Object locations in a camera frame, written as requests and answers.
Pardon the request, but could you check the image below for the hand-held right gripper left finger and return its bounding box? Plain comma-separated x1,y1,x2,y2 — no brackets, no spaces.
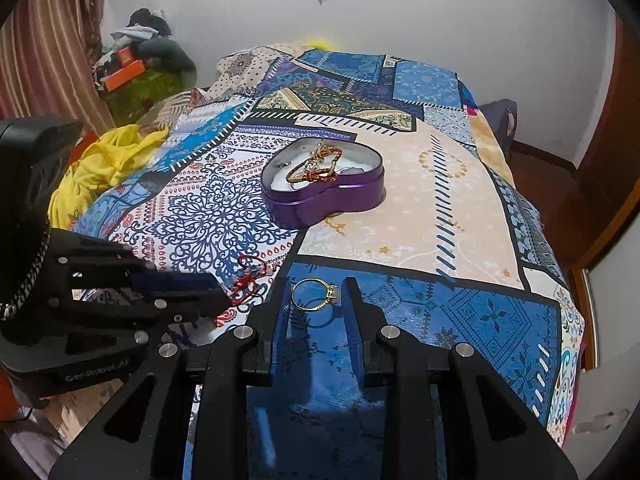
49,276,292,480

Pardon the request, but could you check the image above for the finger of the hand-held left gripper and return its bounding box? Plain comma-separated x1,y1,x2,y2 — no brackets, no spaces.
47,230,221,294
45,289,234,347

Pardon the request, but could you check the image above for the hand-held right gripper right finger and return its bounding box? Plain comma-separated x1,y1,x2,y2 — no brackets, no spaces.
341,276,576,480

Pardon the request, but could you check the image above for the gold ring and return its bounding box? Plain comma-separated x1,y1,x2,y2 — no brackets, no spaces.
291,278,341,312

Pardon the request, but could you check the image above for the red string bracelet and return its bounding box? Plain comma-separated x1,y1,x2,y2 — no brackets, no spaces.
232,255,273,307

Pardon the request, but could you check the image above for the purple heart-shaped tin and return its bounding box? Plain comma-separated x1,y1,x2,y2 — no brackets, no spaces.
261,139,385,228

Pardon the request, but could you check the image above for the gold bracelet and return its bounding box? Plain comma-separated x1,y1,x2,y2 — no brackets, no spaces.
286,146,343,184

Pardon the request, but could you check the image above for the orange beaded bracelet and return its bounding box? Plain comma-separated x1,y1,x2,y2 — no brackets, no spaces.
299,149,346,181

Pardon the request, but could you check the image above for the yellow blanket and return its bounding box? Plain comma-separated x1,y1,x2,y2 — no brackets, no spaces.
47,125,171,231

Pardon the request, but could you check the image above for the orange box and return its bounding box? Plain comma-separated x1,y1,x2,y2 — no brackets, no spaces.
100,59,147,92

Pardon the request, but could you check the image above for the brown striped curtain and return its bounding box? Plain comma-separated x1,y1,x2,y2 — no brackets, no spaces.
0,0,108,131

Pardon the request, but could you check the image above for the green cloth-covered stand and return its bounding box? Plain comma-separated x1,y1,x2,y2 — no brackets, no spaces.
102,67,193,126

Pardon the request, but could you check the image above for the striped patterned quilt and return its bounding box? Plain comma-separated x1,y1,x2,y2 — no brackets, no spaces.
140,87,206,126

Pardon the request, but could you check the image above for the blue patchwork bedsheet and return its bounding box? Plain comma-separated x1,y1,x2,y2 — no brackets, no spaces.
65,45,586,480

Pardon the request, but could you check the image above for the pile of clothes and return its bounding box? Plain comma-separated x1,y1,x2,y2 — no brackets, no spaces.
95,7,196,76

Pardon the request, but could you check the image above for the dark bag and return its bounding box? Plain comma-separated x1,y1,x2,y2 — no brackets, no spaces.
480,99,518,156

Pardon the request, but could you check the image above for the brown wooden door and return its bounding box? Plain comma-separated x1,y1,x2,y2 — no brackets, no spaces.
577,20,640,261

